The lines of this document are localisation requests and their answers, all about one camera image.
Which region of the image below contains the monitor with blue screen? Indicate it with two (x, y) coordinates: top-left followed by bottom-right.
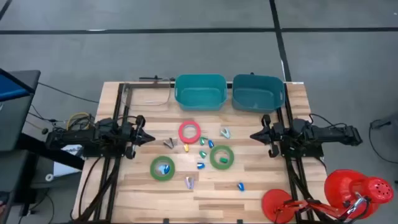
(0, 67), (42, 152)

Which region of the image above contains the black desk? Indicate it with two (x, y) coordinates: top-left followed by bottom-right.
(0, 133), (85, 224)

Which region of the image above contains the black floor cable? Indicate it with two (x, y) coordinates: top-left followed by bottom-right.
(368, 119), (398, 166)
(37, 81), (100, 104)

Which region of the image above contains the black aluminium table frame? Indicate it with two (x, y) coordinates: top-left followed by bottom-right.
(71, 76), (327, 224)

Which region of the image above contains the light teal plastic bin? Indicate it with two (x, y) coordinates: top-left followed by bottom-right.
(174, 73), (228, 112)

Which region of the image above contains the dark teal plastic bin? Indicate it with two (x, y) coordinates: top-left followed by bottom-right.
(231, 73), (286, 113)

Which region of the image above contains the green tape roll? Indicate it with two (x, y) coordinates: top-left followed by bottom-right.
(149, 155), (176, 182)
(209, 144), (235, 170)

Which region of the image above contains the pink tape roll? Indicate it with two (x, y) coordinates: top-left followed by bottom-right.
(178, 120), (202, 144)

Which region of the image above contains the red desk lamp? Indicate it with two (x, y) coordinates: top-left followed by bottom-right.
(261, 169), (395, 224)

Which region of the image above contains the yellow cable coil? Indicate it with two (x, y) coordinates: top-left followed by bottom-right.
(66, 111), (91, 131)

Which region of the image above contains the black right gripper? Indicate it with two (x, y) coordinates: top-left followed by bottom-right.
(249, 114), (286, 159)

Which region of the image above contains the white paper sheet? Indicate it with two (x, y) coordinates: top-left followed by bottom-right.
(52, 144), (85, 178)

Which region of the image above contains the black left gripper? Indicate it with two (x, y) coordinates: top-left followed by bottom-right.
(123, 114), (156, 159)

